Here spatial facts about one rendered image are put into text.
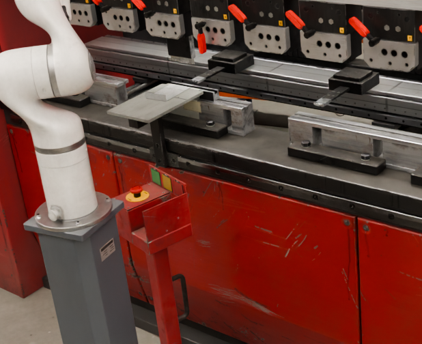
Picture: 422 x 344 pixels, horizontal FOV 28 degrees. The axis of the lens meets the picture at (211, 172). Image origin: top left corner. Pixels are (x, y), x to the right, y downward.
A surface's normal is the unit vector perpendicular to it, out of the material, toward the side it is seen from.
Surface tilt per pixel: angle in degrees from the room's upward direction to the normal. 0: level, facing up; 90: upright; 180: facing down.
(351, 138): 90
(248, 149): 0
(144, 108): 0
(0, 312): 0
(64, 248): 90
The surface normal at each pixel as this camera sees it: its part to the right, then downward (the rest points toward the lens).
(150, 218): 0.59, 0.29
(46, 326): -0.11, -0.89
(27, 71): 0.05, 0.04
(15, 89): 0.14, 0.46
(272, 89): -0.62, 0.40
